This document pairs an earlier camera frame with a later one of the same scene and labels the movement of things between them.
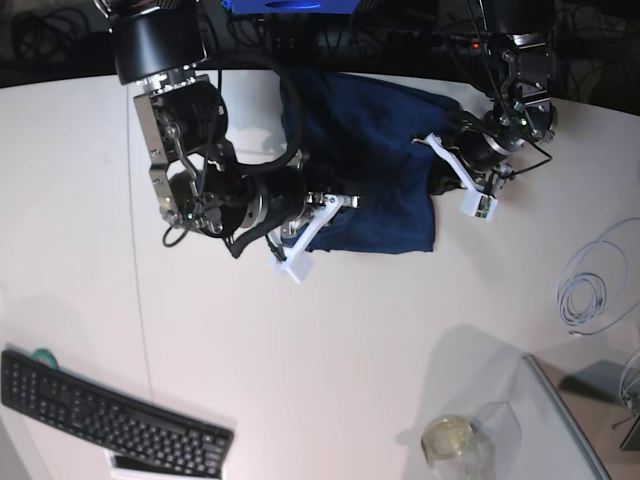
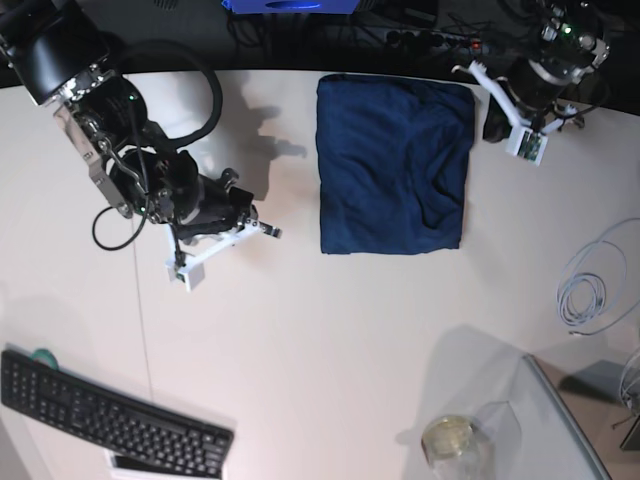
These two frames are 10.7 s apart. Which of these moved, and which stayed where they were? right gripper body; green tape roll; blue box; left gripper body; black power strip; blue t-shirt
Moved: left gripper body; right gripper body; blue t-shirt
Stayed: black power strip; blue box; green tape roll
